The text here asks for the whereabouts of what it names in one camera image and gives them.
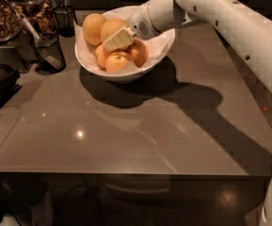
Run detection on small orange at left front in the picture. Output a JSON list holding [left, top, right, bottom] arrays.
[[94, 44, 111, 69]]

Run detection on cable under table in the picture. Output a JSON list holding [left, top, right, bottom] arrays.
[[58, 174, 105, 226]]

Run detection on metal serving tongs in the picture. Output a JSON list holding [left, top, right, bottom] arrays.
[[0, 0, 63, 70]]

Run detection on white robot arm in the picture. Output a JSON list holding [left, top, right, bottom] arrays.
[[103, 0, 272, 93]]

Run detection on orange at right front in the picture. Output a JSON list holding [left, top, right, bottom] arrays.
[[127, 39, 149, 68]]

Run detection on rear black mesh cup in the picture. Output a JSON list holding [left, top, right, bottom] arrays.
[[53, 6, 76, 37]]

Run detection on white paper bowl liner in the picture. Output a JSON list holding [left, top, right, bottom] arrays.
[[73, 7, 175, 76]]

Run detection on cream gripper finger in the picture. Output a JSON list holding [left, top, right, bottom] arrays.
[[103, 26, 136, 51]]

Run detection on front black mesh cup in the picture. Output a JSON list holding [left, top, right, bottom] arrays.
[[29, 34, 66, 74]]

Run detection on white ceramic bowl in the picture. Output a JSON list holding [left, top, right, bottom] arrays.
[[74, 6, 175, 83]]

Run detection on front orange with stem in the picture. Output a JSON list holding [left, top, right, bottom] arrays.
[[105, 51, 131, 73]]

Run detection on orange at back left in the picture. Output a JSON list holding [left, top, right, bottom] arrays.
[[83, 13, 106, 46]]

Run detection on black mesh cup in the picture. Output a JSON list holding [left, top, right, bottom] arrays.
[[29, 34, 66, 74], [53, 6, 76, 37]]

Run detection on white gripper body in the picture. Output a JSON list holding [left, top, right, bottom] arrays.
[[129, 3, 160, 40]]

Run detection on large orange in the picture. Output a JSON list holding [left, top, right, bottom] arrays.
[[101, 18, 130, 42]]

